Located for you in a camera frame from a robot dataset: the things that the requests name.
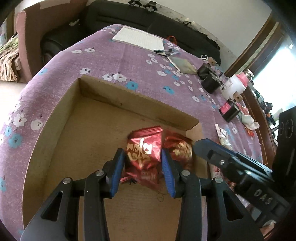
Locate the shiny dark red snack bag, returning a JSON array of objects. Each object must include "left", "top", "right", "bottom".
[{"left": 120, "top": 126, "right": 163, "bottom": 190}]

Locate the white red sauce packet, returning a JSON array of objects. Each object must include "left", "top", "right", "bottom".
[{"left": 215, "top": 123, "right": 233, "bottom": 150}]

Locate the brown cardboard box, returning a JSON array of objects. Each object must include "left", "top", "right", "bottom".
[{"left": 21, "top": 76, "right": 204, "bottom": 240}]

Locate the white crumpled cloth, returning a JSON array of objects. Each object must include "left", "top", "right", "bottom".
[{"left": 238, "top": 111, "right": 260, "bottom": 131}]

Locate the black cylinder holder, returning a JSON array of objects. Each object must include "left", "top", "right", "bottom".
[
  {"left": 197, "top": 55, "right": 223, "bottom": 94},
  {"left": 219, "top": 91, "right": 243, "bottom": 123}
]

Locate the wooden brown cabinet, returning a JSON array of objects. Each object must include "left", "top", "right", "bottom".
[{"left": 242, "top": 87, "right": 276, "bottom": 169}]

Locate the purple floral tablecloth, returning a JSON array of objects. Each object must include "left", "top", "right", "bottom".
[{"left": 1, "top": 25, "right": 262, "bottom": 240}]

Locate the white plastic jar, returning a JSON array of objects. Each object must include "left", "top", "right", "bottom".
[{"left": 220, "top": 75, "right": 246, "bottom": 100}]

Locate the pink sleeved bottle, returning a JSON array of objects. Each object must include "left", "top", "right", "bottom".
[{"left": 236, "top": 69, "right": 254, "bottom": 87}]

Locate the black pen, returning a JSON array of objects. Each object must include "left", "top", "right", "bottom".
[{"left": 153, "top": 49, "right": 179, "bottom": 57}]

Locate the white lined notepad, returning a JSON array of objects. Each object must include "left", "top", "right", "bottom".
[{"left": 112, "top": 26, "right": 164, "bottom": 51}]

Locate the black sofa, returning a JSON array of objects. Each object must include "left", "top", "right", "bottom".
[{"left": 40, "top": 1, "right": 221, "bottom": 64}]

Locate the brown patterned blanket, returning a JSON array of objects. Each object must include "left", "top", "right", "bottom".
[{"left": 1, "top": 33, "right": 19, "bottom": 82}]

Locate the maroon armchair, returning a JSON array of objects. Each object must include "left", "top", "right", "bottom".
[{"left": 16, "top": 1, "right": 87, "bottom": 83}]

